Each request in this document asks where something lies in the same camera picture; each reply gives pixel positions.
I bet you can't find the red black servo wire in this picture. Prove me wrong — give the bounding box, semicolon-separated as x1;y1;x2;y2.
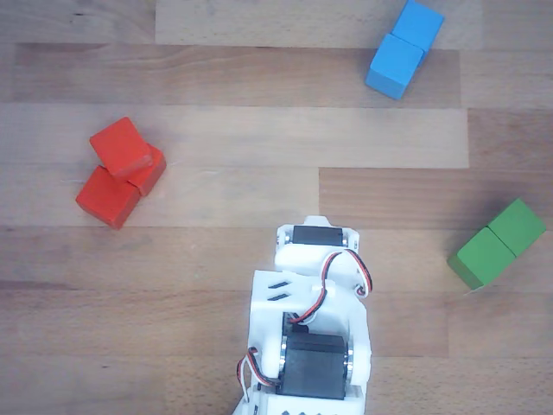
289;249;374;326

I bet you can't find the long blue block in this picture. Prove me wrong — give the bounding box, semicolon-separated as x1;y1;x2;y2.
365;0;446;101

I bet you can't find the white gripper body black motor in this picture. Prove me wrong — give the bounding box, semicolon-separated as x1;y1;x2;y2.
273;222;374;304

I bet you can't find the long red block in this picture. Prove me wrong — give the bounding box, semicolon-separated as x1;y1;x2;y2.
74;144;168;231

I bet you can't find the long green block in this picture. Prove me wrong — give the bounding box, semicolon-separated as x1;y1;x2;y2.
446;197;548;291

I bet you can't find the small red cube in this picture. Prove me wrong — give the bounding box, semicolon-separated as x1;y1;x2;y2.
89;116;155;178

